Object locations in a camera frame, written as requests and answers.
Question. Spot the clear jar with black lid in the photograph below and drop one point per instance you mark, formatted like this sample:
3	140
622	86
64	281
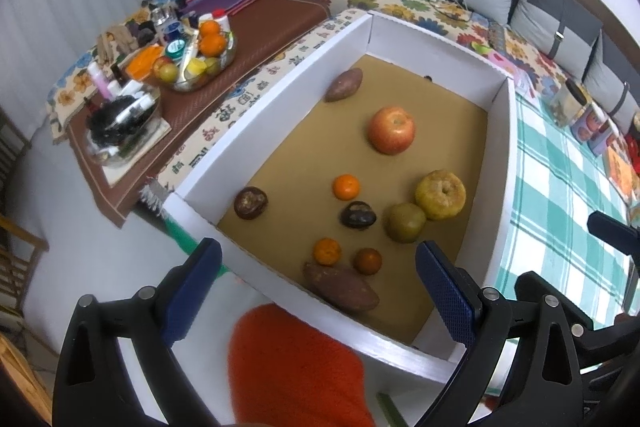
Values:
570	104

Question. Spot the green checkered tablecloth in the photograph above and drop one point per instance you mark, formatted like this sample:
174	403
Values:
550	187

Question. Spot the dark wrinkled fruit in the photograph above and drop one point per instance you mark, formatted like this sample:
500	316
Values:
358	214
250	203

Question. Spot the dark reddish mandarin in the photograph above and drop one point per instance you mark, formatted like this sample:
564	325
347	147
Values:
367	261

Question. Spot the brown kiwi fruit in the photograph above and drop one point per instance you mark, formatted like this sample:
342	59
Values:
405	223

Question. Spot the small orange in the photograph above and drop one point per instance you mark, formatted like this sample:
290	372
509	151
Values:
210	28
327	251
346	187
212	46

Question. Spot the green plastic strip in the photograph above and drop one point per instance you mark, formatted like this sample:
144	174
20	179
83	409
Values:
390	407

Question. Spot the orange packet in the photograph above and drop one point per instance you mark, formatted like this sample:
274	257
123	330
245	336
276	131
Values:
142	62

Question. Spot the wooden chair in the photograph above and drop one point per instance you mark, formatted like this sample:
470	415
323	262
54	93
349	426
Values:
25	234

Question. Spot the printed food can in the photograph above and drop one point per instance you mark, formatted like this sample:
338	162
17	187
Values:
607	139
590	124

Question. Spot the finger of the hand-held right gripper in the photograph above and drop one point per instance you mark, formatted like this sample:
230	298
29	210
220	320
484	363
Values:
600	342
612	232

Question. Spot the teal round jar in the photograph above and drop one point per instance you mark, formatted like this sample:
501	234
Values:
175	49

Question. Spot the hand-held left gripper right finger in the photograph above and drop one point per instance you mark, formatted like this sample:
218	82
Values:
445	292

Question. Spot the small red apple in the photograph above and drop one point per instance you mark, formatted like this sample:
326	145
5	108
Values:
164	69

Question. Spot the pink bottle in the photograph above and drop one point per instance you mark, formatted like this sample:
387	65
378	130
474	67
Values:
96	74

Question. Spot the clear tray of cosmetics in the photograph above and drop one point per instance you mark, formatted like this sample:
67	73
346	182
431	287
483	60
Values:
122	122

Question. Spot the sweet potato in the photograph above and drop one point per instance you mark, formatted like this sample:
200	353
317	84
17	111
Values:
344	84
340	286

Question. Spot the glass fruit bowl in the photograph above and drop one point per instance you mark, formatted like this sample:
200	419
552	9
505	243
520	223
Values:
190	84

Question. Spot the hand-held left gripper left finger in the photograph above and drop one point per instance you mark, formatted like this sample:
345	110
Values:
192	289

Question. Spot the white patterned table runner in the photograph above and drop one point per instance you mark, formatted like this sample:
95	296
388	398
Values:
260	87

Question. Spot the beige glove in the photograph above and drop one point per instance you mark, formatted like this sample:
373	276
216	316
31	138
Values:
112	42

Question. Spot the white printed packet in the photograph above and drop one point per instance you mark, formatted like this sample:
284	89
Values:
525	83

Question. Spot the white cardboard box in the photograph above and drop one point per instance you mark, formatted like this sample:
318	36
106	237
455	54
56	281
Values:
280	122

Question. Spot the brown leather mat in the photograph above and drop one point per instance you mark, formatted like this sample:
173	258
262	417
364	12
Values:
280	22

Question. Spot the pink snack bag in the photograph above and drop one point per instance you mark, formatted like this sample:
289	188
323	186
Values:
500	59

